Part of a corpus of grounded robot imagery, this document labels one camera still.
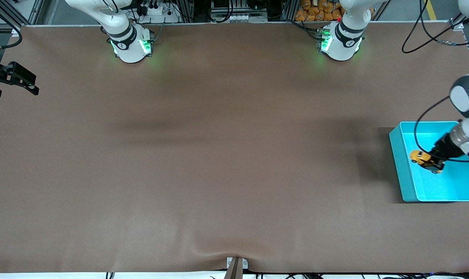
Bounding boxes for brown clamp bar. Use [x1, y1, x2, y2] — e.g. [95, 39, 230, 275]
[223, 257, 244, 279]

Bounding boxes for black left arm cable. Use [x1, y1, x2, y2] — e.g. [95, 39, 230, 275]
[402, 0, 468, 164]

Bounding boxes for brown table mat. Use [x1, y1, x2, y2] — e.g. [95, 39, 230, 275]
[0, 22, 469, 274]

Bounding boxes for pile of orange packs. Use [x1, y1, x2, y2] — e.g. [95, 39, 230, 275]
[295, 0, 375, 22]

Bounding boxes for white power strip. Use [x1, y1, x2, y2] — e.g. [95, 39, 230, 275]
[139, 3, 180, 24]

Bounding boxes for turquoise plastic bin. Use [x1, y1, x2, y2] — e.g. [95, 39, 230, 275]
[389, 121, 469, 203]

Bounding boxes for aluminium frame corner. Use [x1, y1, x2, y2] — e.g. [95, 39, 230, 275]
[450, 15, 469, 32]

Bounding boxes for metal clamp bracket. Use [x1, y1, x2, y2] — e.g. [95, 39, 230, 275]
[227, 257, 249, 270]

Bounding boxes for yellow beetle toy car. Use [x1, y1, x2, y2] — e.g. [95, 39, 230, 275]
[409, 150, 445, 174]

